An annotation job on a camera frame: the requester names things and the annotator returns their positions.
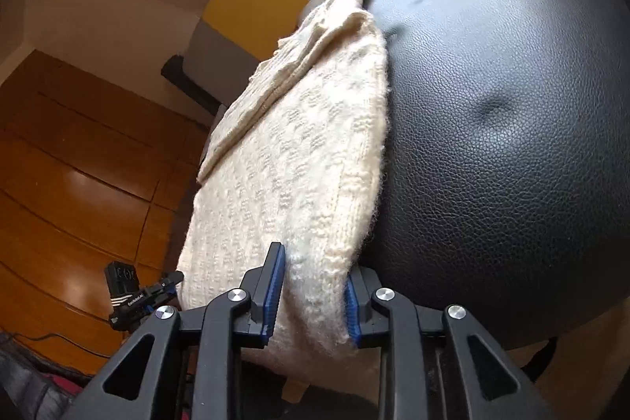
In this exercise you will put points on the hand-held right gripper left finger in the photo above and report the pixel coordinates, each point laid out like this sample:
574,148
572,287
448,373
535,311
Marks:
273,297

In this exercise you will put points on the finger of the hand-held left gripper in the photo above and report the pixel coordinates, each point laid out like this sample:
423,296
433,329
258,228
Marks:
167,284

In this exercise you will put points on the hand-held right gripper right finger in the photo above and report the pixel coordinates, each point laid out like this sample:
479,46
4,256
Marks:
353,311

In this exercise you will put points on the cream knit sweater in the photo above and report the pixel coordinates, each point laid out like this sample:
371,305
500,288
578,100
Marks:
285,154

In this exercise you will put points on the dark cloth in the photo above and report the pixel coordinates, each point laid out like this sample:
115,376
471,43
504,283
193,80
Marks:
34,385

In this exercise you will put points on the black leather ottoman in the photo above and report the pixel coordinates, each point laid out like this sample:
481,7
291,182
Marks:
492,144

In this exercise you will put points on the grey yellow blue armchair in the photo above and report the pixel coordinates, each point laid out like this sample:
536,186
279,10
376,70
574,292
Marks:
256,2

